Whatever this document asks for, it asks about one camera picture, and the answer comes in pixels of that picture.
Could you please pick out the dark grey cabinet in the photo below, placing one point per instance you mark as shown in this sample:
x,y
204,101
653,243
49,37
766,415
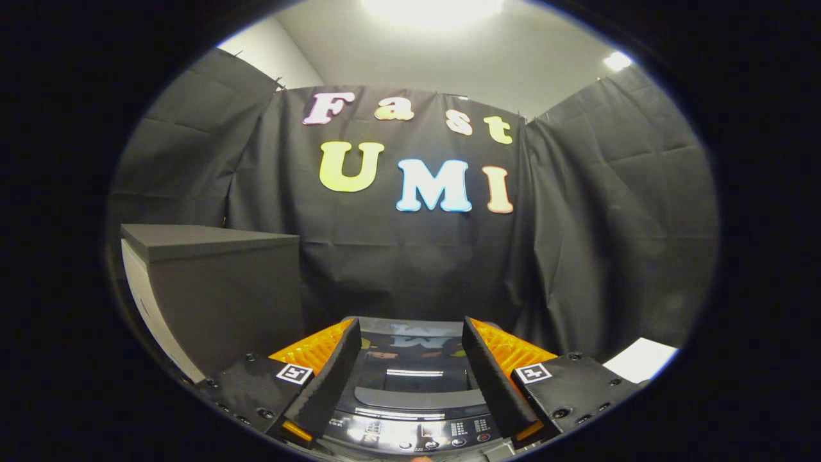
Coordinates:
x,y
224,295

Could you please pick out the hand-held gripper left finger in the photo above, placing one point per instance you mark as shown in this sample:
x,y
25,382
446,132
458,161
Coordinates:
x,y
330,378

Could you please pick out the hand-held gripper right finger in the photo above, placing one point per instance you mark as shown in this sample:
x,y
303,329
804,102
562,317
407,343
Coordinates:
x,y
497,378

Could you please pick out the small square ceiling light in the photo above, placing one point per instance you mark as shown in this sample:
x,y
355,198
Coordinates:
x,y
617,61

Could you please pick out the white flat panel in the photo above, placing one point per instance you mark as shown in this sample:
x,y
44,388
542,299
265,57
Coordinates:
x,y
641,359

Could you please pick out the tinted washing machine lid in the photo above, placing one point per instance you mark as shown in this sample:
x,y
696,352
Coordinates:
x,y
410,385

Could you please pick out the dark grey washing machine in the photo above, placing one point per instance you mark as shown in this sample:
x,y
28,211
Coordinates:
x,y
417,433

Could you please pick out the large ceiling light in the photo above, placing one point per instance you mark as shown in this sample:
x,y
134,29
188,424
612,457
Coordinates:
x,y
433,9

